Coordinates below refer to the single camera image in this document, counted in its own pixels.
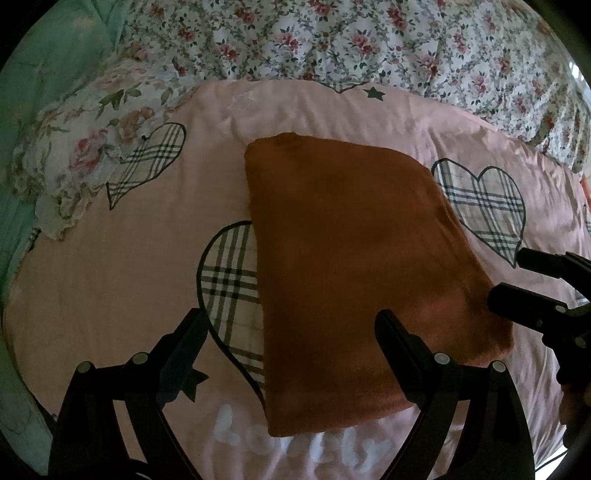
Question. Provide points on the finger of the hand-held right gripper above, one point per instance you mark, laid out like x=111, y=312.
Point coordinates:
x=549, y=263
x=521, y=304

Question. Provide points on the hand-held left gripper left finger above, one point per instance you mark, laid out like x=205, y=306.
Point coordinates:
x=184, y=341

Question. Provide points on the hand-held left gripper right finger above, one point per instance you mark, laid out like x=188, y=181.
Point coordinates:
x=397, y=346

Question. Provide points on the orange t-shirt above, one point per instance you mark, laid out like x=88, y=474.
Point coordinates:
x=355, y=286

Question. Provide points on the person's right hand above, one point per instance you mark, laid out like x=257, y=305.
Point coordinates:
x=577, y=406

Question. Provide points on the pink heart-print bed sheet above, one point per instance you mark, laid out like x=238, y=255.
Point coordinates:
x=138, y=286

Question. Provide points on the floral pillow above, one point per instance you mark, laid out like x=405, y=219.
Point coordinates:
x=87, y=152

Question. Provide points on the floral quilt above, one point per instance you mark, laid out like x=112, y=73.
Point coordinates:
x=369, y=46

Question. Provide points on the mint green blanket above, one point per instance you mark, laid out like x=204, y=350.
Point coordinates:
x=41, y=83

